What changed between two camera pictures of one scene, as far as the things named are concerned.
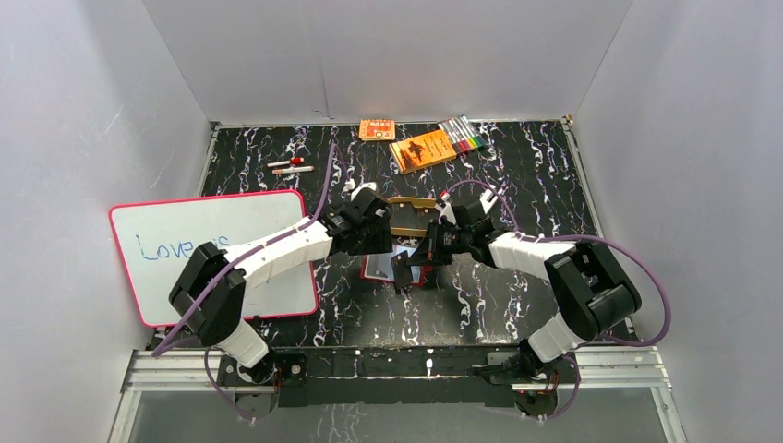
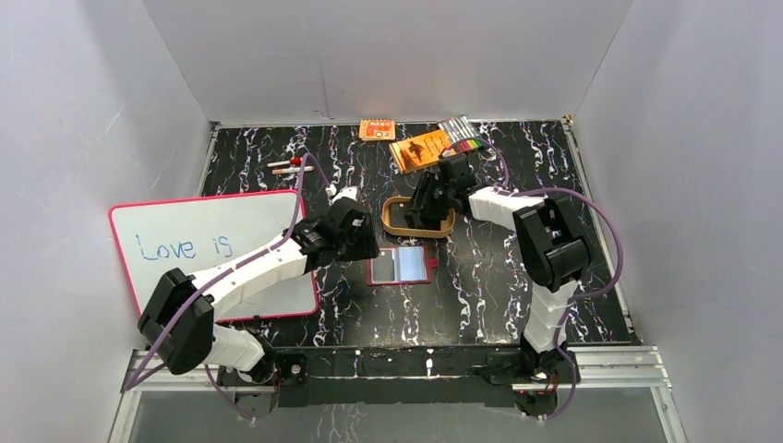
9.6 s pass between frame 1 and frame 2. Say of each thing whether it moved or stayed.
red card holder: stayed
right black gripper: moved
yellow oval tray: stayed
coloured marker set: stayed
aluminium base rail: stayed
